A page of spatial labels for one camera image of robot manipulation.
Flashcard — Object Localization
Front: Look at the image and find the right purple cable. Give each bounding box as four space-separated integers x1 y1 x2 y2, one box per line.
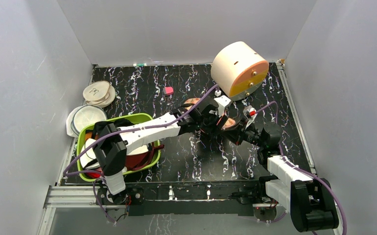
253 100 348 235

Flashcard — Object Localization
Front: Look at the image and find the purple cable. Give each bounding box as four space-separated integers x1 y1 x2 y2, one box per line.
62 84 220 224
253 100 348 235

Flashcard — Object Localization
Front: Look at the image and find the black garment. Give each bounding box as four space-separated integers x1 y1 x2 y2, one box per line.
85 118 133 140

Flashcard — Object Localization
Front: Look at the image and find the small pink block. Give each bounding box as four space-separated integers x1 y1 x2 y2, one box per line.
163 87 174 96

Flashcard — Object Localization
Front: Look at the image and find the cream cylindrical drum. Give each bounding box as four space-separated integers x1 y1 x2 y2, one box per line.
211 41 269 101

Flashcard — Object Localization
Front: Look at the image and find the green plastic basket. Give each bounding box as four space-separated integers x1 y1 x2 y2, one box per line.
76 113 161 175

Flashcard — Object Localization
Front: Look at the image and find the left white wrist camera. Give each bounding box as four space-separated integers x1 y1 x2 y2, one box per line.
214 89 232 117

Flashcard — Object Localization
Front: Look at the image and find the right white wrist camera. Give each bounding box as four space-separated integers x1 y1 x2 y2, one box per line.
243 105 257 128

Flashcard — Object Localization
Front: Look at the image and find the white round mesh bag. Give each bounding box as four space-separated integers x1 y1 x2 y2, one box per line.
66 105 107 138

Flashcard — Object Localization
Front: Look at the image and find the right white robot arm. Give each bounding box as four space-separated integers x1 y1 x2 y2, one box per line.
222 121 339 232

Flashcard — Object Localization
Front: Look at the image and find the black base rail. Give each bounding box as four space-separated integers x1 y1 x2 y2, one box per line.
95 180 283 220

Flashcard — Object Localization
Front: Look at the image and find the floral mesh laundry bag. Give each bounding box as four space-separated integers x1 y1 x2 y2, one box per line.
183 97 239 131

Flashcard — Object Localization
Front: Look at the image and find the dark red bra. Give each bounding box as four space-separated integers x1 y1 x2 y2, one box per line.
125 144 164 171

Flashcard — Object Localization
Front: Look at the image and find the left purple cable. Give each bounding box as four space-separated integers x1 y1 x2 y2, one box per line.
62 84 220 224

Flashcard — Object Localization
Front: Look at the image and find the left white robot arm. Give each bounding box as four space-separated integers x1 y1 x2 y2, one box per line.
93 95 231 204

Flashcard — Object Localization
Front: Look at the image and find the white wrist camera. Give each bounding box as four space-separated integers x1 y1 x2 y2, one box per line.
214 89 232 117
243 105 257 128

